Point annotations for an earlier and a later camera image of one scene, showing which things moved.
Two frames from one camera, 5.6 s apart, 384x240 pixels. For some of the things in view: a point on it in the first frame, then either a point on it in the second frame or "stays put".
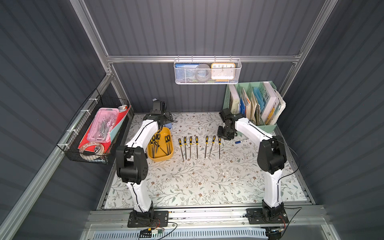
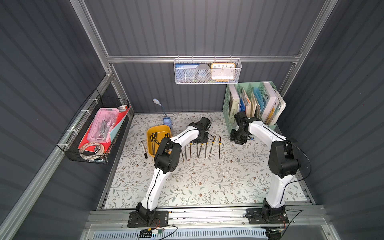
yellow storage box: [161, 147] stays put
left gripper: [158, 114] to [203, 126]
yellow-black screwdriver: [190, 143] stays put
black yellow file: [219, 143] stays put
